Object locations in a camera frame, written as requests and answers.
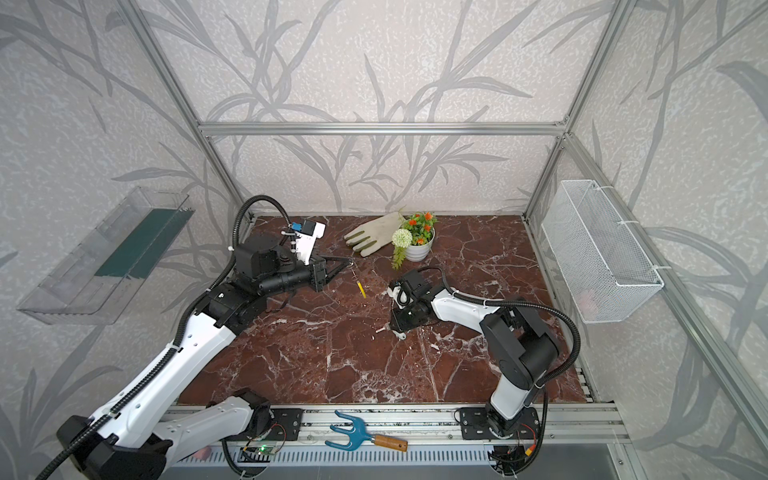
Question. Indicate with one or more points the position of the left green circuit board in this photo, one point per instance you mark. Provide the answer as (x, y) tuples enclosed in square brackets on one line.
[(253, 454)]

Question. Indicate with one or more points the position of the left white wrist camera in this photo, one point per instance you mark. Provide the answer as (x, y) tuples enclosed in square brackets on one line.
[(305, 235)]

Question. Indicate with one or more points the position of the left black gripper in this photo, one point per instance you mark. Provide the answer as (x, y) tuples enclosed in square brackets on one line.
[(319, 273)]

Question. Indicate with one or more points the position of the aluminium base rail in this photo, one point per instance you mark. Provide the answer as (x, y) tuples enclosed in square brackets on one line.
[(442, 423)]

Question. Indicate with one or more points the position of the white wire mesh basket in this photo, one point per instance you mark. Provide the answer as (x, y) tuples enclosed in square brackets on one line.
[(608, 274)]

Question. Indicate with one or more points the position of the right circuit board with wires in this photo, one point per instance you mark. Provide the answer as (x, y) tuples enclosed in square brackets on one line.
[(511, 460)]

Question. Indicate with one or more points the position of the white pot with flowers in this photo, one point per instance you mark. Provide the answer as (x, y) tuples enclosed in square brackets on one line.
[(413, 238)]

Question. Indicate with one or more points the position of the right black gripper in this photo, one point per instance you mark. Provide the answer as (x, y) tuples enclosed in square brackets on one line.
[(402, 318)]

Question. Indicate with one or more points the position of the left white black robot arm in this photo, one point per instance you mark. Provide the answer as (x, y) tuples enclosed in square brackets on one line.
[(126, 438)]

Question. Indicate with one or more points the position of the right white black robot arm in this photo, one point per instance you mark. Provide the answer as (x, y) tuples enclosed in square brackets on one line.
[(518, 339)]

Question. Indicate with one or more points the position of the blue hand rake wooden handle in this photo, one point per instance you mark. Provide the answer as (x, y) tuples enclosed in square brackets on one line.
[(357, 434)]

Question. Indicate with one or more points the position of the beige gardening glove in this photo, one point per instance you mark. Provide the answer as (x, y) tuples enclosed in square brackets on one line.
[(373, 235)]

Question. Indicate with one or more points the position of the clear plastic wall shelf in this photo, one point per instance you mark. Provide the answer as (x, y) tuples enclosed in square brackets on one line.
[(97, 280)]

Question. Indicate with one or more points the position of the purple trowel pink handle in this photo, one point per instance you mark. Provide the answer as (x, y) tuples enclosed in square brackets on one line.
[(202, 454)]

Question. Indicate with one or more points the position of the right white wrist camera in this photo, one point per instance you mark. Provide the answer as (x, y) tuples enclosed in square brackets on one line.
[(400, 295)]

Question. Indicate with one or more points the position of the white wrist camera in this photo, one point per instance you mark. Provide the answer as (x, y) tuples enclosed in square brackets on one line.
[(400, 295), (305, 235)]

